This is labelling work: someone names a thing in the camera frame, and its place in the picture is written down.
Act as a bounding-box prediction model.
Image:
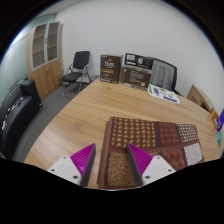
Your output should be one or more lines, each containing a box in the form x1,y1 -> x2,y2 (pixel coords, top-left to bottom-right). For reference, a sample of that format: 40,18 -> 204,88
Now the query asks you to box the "wooden cabinet with glass doors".
25,21 -> 65,101

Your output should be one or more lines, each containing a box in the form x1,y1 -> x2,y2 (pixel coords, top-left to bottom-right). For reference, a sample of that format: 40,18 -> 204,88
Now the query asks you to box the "grey backpack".
156,63 -> 175,90

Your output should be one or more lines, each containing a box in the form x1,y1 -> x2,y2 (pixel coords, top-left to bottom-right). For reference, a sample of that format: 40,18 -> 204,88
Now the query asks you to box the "purple standing card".
215,107 -> 224,132

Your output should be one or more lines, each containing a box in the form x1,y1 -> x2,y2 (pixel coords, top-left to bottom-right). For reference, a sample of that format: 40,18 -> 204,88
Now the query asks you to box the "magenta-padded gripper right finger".
126,143 -> 177,187

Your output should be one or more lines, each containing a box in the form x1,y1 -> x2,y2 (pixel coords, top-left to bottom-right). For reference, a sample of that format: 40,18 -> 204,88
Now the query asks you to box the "brown patterned towel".
97,116 -> 205,191

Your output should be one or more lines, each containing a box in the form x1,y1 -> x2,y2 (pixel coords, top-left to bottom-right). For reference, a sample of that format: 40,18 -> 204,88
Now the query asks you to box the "orange box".
208,107 -> 221,128

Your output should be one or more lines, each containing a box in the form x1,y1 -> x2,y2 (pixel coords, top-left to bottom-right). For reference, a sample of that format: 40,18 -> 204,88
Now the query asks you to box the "black visitor chair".
60,50 -> 92,100

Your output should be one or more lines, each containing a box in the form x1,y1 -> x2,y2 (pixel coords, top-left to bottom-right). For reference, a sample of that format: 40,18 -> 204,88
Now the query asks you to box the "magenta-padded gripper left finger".
47,143 -> 97,188

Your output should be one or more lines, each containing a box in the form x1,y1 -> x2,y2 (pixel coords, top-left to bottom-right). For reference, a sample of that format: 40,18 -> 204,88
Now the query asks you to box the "wide brown cardboard box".
118,64 -> 153,90

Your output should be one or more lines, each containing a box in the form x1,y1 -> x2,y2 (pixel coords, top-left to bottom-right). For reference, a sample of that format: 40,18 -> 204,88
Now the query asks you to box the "black mesh office chair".
150,57 -> 183,97

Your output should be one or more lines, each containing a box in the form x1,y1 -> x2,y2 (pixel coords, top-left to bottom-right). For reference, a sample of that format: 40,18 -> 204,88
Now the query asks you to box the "low wooden side cabinet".
186,84 -> 215,113

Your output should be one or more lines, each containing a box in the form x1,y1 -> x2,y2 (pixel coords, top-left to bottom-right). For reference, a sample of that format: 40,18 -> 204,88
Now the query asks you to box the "tall brown cardboard box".
99,54 -> 125,85

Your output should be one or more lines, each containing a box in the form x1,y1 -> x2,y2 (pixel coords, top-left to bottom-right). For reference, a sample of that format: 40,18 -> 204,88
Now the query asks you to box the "black leather sofa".
0,79 -> 44,160

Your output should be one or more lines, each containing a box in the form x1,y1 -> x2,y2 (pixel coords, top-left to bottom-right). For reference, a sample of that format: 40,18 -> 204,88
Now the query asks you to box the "black printed box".
123,52 -> 155,71

